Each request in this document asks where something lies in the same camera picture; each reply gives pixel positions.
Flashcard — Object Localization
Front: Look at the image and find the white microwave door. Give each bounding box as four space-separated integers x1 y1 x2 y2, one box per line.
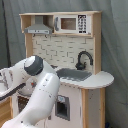
54 14 91 34

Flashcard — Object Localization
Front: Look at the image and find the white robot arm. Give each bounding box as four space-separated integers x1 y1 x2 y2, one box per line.
0 55 60 128

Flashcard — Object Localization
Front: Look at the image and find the wooden toy kitchen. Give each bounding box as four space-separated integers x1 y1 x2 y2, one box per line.
6 10 115 128

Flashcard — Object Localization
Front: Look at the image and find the grey toy sink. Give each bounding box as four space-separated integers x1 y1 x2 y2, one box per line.
57 68 92 81

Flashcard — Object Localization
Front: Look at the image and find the black toy faucet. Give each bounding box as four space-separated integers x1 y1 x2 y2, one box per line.
75 51 93 70

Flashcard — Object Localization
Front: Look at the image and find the grey ice dispenser panel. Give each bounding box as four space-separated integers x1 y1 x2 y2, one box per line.
55 95 70 120

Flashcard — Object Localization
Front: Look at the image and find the grey range hood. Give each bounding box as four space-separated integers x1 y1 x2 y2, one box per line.
24 16 52 34

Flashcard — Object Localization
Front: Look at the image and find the oven door with handle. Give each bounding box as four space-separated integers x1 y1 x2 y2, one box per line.
18 96 28 111

